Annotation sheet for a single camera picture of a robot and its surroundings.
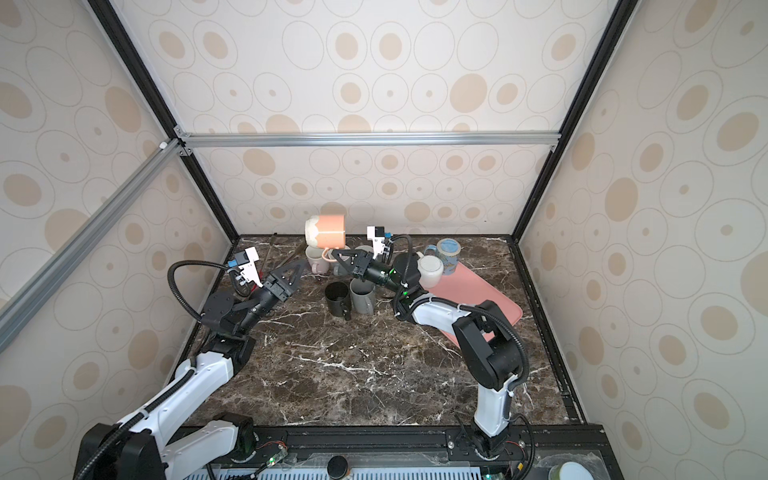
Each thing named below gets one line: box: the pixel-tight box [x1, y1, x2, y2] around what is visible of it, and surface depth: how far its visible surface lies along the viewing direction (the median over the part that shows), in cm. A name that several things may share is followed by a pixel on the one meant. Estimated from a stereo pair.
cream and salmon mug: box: [304, 214, 347, 263], surface depth 73 cm
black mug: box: [325, 281, 352, 321], surface depth 97 cm
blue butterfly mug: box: [424, 238, 461, 276], surface depth 105 cm
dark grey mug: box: [350, 278, 375, 315], surface depth 93 cm
